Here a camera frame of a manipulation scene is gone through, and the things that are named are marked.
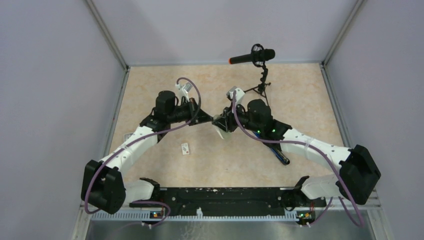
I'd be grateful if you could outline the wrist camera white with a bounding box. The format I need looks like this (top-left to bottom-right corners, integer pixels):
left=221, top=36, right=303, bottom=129
left=175, top=82, right=193, bottom=104
left=226, top=86, right=246, bottom=106

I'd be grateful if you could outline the black microphone orange tip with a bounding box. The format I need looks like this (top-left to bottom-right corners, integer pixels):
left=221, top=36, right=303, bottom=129
left=228, top=49, right=276, bottom=66

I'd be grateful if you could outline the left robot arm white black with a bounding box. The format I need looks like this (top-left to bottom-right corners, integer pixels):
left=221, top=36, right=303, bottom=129
left=81, top=90, right=213, bottom=214

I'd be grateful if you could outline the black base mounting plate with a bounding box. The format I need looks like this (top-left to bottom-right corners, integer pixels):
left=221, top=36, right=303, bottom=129
left=129, top=187, right=327, bottom=217

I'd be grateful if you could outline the small white staple box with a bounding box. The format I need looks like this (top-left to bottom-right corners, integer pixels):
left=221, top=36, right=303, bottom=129
left=181, top=143, right=190, bottom=155

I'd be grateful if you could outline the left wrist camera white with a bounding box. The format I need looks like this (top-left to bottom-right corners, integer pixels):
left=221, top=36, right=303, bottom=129
left=175, top=82, right=193, bottom=104

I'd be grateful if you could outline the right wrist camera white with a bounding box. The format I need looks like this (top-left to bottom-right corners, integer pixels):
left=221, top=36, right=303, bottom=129
left=226, top=86, right=246, bottom=106

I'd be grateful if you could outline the blue stapler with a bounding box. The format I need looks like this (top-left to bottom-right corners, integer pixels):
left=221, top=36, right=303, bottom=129
left=253, top=131, right=290, bottom=166

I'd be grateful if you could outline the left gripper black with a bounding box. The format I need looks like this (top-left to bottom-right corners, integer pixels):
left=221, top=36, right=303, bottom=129
left=167, top=97, right=213, bottom=126

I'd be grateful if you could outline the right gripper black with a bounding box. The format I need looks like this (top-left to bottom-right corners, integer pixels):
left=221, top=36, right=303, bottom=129
left=213, top=101, right=262, bottom=134

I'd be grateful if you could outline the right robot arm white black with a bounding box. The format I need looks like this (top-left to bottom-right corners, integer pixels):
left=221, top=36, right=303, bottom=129
left=212, top=99, right=381, bottom=206

